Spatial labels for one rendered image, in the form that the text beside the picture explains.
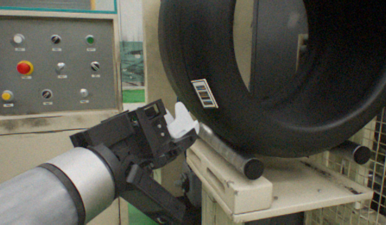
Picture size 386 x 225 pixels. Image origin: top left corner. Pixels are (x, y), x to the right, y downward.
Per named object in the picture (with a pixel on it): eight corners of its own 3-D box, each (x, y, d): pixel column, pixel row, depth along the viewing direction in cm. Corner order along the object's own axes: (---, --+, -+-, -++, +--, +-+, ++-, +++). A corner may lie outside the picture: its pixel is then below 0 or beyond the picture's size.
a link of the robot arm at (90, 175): (96, 230, 27) (53, 228, 32) (130, 203, 31) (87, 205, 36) (63, 158, 26) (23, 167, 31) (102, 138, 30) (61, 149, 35)
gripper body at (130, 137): (166, 96, 39) (96, 127, 30) (188, 153, 40) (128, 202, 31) (129, 108, 44) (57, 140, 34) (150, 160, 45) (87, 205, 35)
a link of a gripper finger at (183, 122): (200, 91, 47) (166, 109, 40) (213, 125, 48) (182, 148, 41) (185, 96, 49) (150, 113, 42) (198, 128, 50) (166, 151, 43)
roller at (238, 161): (194, 120, 91) (207, 121, 92) (193, 134, 92) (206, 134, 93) (247, 159, 58) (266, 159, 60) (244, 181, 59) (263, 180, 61)
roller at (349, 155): (273, 114, 99) (284, 115, 101) (270, 127, 100) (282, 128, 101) (358, 146, 67) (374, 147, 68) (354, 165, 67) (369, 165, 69)
